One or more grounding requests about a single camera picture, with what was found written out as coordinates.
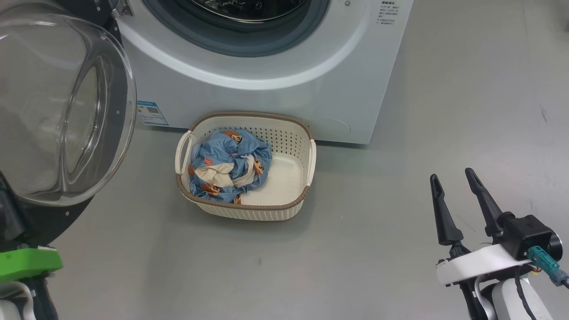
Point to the black printed text label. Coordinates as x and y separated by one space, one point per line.
388 12

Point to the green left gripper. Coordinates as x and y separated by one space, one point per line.
26 264

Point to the round white filter cover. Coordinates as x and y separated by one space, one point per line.
335 129

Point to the white front-load washing machine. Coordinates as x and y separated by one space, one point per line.
289 102

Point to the metal door hinge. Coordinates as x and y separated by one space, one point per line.
122 8

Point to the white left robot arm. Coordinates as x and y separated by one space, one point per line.
6 309

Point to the grey rubber door gasket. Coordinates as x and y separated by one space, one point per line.
231 44

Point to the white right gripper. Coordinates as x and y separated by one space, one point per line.
475 264

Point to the blue energy label sticker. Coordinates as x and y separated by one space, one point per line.
152 113

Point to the cream perforated laundry basket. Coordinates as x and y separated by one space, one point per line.
284 178

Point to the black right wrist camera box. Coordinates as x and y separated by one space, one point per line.
529 233

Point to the steel perforated washer drum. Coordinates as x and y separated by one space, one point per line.
249 11

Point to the round glass washing machine door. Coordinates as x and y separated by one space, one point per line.
66 111

